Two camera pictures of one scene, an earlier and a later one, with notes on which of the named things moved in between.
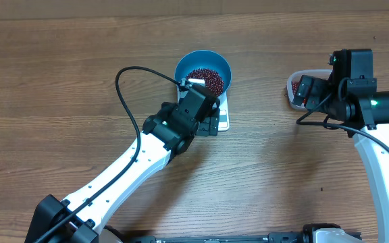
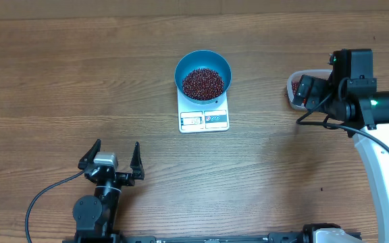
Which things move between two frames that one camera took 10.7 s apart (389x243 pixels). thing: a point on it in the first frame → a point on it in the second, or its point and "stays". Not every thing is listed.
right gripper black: x=317 y=94 stays
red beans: x=295 y=85 stays
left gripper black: x=211 y=125 → x=137 y=169
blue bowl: x=204 y=59 stays
